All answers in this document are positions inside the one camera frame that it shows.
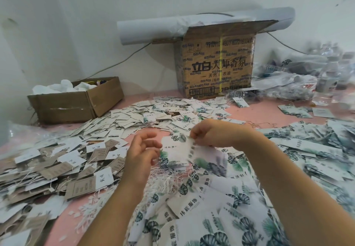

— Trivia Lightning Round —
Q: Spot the person's right hand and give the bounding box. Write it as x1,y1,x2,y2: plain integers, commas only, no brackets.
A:
190,119,257,151

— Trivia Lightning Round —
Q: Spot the person's left hand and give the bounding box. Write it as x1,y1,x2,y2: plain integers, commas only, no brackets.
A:
121,128,164,189

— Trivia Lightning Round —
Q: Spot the pile of white strings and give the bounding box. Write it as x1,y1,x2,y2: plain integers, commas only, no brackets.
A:
72,171,178,238

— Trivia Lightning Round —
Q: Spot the white crumpled material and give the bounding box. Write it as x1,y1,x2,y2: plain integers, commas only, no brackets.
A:
31,79,98,95

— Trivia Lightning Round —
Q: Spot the pile of brown white tags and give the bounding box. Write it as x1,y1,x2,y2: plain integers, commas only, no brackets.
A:
0,133,129,246

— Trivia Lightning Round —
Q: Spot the heap of small tags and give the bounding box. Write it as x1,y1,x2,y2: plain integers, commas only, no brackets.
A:
69,97,247,143

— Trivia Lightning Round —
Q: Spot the pile of green leaf tags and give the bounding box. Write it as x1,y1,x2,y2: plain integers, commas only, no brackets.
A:
126,118,355,246

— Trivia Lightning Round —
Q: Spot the single white leaf print tag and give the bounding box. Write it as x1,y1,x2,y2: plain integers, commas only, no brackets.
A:
161,137,196,165

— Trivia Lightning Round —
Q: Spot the large printed cardboard box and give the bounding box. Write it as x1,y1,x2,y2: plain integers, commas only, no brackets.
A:
174,20,278,100

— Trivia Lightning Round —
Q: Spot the black cable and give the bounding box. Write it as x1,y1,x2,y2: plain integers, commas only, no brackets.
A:
82,42,153,81

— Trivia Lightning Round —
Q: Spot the person's left forearm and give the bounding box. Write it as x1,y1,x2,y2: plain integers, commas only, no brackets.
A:
78,181,145,246

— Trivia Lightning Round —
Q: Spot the heap of clear plastic bags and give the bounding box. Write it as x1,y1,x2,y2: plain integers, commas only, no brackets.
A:
250,41,355,110

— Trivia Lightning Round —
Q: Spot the clear plastic bag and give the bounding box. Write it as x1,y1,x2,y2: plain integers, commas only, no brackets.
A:
7,122,55,150

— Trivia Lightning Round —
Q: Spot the person's right forearm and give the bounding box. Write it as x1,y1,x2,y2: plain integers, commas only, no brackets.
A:
241,132,355,246

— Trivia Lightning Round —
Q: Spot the white roll in plastic wrap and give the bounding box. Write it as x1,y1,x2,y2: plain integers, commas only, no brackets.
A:
117,7,296,46

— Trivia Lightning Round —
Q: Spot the small open cardboard box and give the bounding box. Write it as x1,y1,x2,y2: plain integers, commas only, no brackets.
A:
28,76,125,125

